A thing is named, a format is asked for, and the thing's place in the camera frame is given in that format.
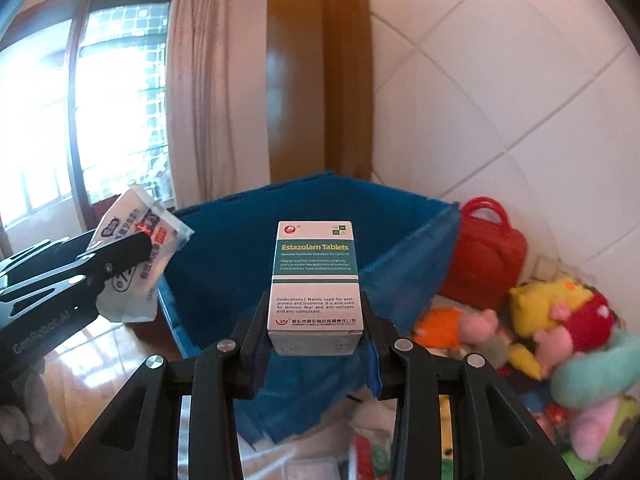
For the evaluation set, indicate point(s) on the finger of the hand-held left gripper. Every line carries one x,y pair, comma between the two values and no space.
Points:
55,292
120,252

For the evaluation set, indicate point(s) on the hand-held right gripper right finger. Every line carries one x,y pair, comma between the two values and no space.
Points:
373,367

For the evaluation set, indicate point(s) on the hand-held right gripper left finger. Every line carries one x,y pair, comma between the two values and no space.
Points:
261,366

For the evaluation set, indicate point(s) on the white wet wipes packet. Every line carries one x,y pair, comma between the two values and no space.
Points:
125,210

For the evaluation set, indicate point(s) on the white teal medicine box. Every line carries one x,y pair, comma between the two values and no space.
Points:
315,285

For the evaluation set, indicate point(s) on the blue plastic crate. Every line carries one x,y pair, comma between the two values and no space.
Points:
300,200

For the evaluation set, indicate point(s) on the pig plush in orange dress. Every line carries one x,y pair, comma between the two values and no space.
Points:
435,330

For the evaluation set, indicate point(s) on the grey fuzzy slipper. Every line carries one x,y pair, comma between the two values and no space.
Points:
35,415

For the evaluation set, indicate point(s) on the grey plush toy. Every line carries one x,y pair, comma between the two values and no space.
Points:
494,349

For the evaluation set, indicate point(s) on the window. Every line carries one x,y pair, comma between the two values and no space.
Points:
110,110

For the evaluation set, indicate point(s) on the red plastic toy case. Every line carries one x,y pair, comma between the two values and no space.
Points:
485,255

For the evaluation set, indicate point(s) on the yellow mouse plush toy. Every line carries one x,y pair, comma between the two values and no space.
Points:
535,310

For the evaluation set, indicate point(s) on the beige curtain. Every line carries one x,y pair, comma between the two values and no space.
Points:
215,85

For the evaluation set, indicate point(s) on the teal and pink plush toy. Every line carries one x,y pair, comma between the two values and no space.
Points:
590,377

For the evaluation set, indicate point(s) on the red plush toy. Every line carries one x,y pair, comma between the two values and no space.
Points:
590,325

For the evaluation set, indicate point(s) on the wooden door frame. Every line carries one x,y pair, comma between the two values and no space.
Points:
320,60

